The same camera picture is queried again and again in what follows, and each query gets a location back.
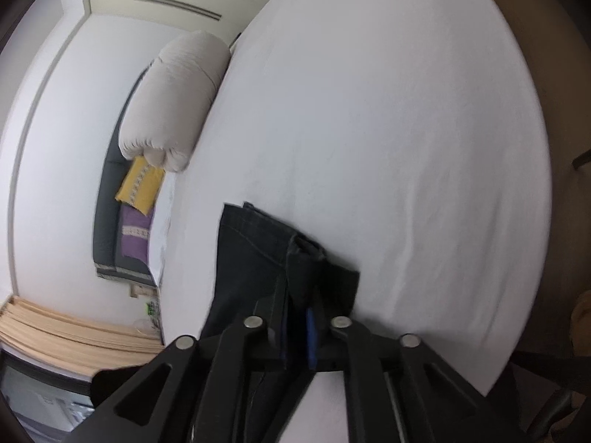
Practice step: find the sliding glass door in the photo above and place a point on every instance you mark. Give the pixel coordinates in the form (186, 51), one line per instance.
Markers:
(37, 397)

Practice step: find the grey padded headboard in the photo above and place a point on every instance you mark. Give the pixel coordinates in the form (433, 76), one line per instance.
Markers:
(104, 221)

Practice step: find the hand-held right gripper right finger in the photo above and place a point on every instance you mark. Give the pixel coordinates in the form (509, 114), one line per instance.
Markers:
(310, 337)

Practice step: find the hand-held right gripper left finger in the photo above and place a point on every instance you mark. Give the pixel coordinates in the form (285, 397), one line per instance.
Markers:
(282, 346)

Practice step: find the bed with light sheet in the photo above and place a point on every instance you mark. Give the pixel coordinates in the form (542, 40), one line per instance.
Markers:
(369, 147)

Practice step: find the rolled beige duvet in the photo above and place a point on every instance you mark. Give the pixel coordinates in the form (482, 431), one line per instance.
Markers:
(175, 101)

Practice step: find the green item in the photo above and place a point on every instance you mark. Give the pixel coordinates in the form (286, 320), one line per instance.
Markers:
(151, 308)

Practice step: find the beige curtain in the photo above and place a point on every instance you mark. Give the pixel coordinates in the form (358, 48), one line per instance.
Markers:
(55, 332)

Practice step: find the beige box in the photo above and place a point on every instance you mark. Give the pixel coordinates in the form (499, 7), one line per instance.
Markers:
(141, 290)

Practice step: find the dark metal frame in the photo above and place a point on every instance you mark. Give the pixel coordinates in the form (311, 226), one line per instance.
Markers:
(549, 369)

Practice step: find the purple patterned pillow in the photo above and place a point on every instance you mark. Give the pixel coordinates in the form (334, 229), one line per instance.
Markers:
(134, 235)

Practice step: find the dark denim pants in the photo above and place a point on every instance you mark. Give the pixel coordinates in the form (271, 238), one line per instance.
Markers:
(249, 258)

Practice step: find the yellow patterned pillow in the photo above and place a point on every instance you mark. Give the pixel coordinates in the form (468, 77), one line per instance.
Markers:
(138, 184)

